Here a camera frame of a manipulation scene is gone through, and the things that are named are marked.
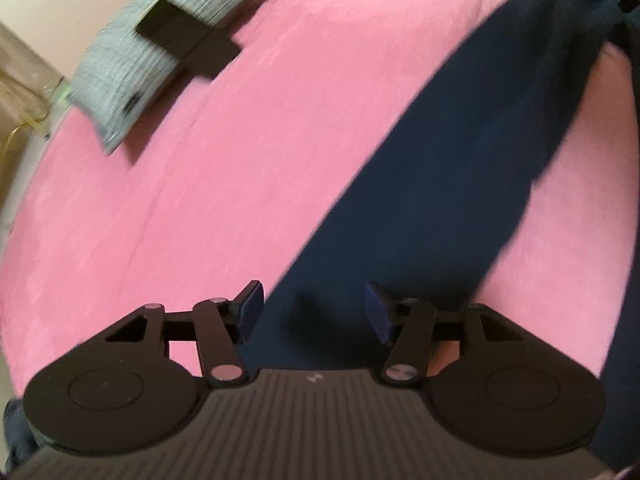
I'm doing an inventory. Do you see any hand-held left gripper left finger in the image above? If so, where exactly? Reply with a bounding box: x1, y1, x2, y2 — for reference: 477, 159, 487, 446
102, 281, 264, 387

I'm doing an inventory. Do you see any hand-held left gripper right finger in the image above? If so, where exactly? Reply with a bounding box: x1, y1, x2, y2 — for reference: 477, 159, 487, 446
365, 281, 528, 387

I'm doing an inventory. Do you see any navy blue garment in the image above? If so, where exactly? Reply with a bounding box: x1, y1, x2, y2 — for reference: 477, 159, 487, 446
239, 0, 627, 377

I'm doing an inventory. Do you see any pink blanket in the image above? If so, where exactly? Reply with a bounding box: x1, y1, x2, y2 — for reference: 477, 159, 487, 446
0, 0, 640, 413

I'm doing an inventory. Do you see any person's dark clothing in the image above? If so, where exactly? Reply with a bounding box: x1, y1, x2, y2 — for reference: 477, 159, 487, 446
4, 280, 640, 480

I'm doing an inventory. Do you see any grey folded garment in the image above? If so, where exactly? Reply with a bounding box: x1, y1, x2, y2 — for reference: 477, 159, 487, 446
67, 0, 297, 157

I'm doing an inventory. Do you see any black flat object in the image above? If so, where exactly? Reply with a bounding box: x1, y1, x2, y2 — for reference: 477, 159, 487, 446
136, 0, 242, 82

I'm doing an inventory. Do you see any brown wooden furniture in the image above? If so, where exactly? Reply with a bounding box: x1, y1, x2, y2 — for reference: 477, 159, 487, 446
0, 22, 67, 171

